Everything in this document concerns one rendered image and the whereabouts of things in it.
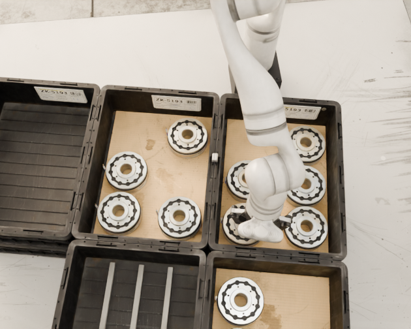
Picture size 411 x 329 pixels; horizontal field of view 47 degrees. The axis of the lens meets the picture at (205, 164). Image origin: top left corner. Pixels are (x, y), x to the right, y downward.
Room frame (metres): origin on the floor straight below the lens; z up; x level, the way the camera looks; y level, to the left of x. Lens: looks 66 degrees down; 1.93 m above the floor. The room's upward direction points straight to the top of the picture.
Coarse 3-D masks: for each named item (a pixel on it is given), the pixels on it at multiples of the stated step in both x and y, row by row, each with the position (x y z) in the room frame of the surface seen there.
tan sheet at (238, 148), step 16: (240, 128) 0.61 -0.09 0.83; (288, 128) 0.61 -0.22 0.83; (320, 128) 0.61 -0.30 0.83; (240, 144) 0.56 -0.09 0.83; (304, 144) 0.56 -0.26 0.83; (224, 160) 0.51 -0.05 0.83; (240, 160) 0.51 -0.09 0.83; (320, 160) 0.51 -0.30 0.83; (224, 176) 0.47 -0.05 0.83; (224, 192) 0.42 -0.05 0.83; (224, 208) 0.38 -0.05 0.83; (288, 208) 0.38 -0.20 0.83; (320, 208) 0.38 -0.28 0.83; (224, 240) 0.30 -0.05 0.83
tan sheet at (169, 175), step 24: (120, 120) 0.63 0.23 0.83; (144, 120) 0.63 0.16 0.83; (168, 120) 0.63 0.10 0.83; (120, 144) 0.56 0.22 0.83; (144, 144) 0.56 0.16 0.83; (168, 168) 0.49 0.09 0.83; (192, 168) 0.49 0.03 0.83; (144, 192) 0.42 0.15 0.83; (168, 192) 0.42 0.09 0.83; (192, 192) 0.42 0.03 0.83; (144, 216) 0.36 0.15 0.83; (192, 240) 0.30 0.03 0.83
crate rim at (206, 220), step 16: (192, 96) 0.64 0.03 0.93; (208, 96) 0.64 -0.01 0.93; (96, 112) 0.59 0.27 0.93; (96, 128) 0.55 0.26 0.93; (208, 160) 0.47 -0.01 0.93; (208, 176) 0.42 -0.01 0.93; (80, 192) 0.39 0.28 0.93; (208, 192) 0.39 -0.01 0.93; (80, 208) 0.35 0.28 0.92; (208, 208) 0.35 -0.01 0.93; (208, 224) 0.31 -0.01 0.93; (96, 240) 0.27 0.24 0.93; (112, 240) 0.27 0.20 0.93; (128, 240) 0.27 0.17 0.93; (144, 240) 0.27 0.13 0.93; (160, 240) 0.27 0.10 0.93; (176, 240) 0.27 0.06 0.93
